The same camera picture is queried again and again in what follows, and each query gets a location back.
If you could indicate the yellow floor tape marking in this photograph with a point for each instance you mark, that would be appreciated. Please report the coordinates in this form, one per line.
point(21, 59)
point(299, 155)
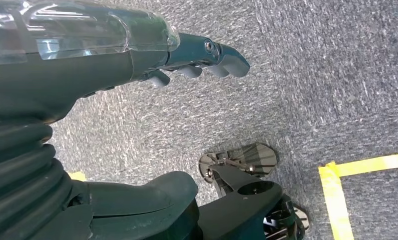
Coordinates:
point(334, 205)

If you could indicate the black right robot foot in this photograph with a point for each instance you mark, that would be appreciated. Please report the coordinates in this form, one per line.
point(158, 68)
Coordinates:
point(285, 218)

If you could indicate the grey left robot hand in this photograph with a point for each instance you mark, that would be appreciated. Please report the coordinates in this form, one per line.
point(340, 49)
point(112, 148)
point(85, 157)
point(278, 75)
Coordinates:
point(69, 76)

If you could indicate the black robot foot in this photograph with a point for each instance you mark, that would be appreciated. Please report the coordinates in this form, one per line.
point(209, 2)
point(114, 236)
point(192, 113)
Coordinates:
point(258, 157)
point(285, 218)

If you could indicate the black left robot foot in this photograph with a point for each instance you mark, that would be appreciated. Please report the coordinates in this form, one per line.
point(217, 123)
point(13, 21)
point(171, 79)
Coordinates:
point(258, 157)

